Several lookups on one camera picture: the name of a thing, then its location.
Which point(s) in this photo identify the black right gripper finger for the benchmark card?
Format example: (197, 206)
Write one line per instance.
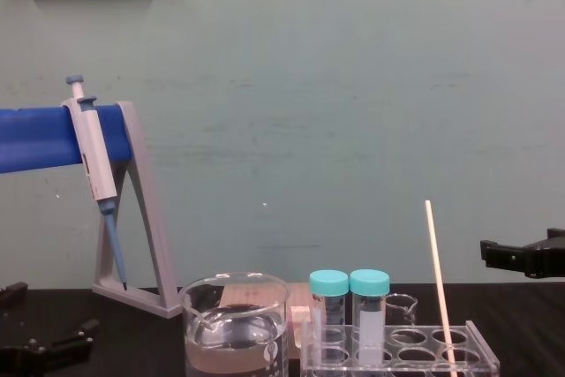
(503, 254)
(557, 234)

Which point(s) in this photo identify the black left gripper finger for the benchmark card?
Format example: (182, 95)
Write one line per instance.
(66, 341)
(12, 294)

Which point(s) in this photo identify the thin pale rod thermometer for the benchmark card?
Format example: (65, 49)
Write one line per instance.
(439, 280)

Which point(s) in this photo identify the clear acrylic test tube rack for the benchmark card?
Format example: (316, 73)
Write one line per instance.
(459, 352)

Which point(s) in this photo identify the small glass beaker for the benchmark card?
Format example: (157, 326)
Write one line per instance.
(402, 308)

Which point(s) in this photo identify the teal-capped tube with white fill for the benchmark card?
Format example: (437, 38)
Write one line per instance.
(370, 319)

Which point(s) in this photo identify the large glass beaker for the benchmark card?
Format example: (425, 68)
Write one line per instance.
(234, 324)

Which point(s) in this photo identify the teal-capped clear sample tube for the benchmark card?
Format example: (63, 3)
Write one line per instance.
(329, 306)

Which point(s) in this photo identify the grey and blue pipette stand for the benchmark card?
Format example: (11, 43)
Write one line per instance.
(39, 138)

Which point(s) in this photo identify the white and blue pipette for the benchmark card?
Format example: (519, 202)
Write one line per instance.
(97, 160)

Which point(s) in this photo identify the clear water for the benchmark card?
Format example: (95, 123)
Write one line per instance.
(234, 357)

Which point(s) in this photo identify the small pale wooden block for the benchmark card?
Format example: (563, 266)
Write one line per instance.
(299, 313)

